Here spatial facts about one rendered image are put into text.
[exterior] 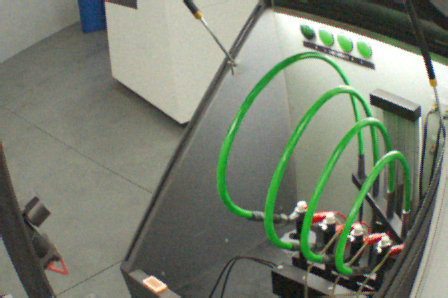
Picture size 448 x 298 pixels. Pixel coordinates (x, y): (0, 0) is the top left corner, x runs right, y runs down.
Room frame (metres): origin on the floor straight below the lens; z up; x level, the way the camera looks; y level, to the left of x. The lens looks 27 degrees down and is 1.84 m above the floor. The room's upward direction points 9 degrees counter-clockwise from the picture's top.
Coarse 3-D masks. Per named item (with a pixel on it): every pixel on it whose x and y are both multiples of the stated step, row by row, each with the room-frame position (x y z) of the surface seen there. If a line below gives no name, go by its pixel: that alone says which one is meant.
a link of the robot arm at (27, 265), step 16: (0, 144) 0.68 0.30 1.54; (0, 160) 0.68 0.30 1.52; (0, 176) 0.68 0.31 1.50; (0, 192) 0.67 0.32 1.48; (0, 208) 0.67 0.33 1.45; (16, 208) 0.68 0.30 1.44; (0, 224) 0.67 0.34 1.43; (16, 224) 0.68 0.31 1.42; (16, 240) 0.67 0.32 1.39; (16, 256) 0.67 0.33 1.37; (32, 256) 0.68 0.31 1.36; (32, 272) 0.67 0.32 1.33; (32, 288) 0.67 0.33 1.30; (48, 288) 0.68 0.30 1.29
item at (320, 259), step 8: (368, 120) 0.97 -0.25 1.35; (376, 120) 0.99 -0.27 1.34; (352, 128) 0.94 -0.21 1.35; (360, 128) 0.95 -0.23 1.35; (384, 128) 1.00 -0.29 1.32; (344, 136) 0.93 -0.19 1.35; (352, 136) 0.94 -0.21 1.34; (384, 136) 1.01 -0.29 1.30; (344, 144) 0.92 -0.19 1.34; (336, 152) 0.91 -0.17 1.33; (336, 160) 0.91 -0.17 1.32; (392, 160) 1.02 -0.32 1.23; (328, 168) 0.90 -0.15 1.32; (392, 168) 1.02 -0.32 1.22; (320, 176) 0.90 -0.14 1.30; (328, 176) 0.89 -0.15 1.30; (392, 176) 1.02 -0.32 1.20; (320, 184) 0.89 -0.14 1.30; (392, 184) 1.02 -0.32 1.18; (320, 192) 0.88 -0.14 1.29; (392, 192) 1.02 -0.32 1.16; (312, 200) 0.88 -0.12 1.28; (392, 200) 1.02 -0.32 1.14; (312, 208) 0.87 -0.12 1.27; (392, 208) 1.02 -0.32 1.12; (304, 216) 0.87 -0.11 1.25; (312, 216) 0.87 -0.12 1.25; (304, 224) 0.87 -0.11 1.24; (304, 232) 0.86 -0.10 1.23; (304, 240) 0.86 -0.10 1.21; (304, 248) 0.86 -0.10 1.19; (304, 256) 0.87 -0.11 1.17; (312, 256) 0.87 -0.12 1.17; (320, 256) 0.89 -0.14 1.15; (328, 256) 0.90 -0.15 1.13; (344, 256) 0.93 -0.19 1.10
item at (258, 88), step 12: (288, 60) 1.08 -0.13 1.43; (300, 60) 1.10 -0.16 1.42; (324, 60) 1.14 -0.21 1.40; (276, 72) 1.06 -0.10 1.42; (264, 84) 1.04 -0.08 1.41; (348, 84) 1.18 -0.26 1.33; (252, 96) 1.02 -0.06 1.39; (240, 108) 1.01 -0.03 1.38; (240, 120) 1.00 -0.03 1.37; (360, 120) 1.20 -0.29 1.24; (228, 132) 1.00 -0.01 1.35; (360, 132) 1.20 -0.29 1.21; (228, 144) 0.99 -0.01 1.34; (360, 144) 1.20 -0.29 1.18; (228, 156) 0.99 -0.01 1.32; (360, 156) 1.20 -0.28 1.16; (228, 204) 0.98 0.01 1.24; (240, 216) 0.99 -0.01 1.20
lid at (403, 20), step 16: (304, 0) 1.44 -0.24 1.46; (320, 0) 1.33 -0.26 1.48; (336, 0) 1.23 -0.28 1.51; (352, 0) 1.14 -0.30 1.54; (368, 0) 1.07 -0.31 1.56; (384, 0) 1.04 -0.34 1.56; (400, 0) 0.98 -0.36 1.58; (416, 0) 0.88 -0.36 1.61; (432, 0) 0.80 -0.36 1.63; (368, 16) 1.26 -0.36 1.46; (384, 16) 1.16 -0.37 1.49; (400, 16) 1.06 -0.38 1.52; (432, 16) 0.92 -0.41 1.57; (432, 32) 1.04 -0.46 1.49
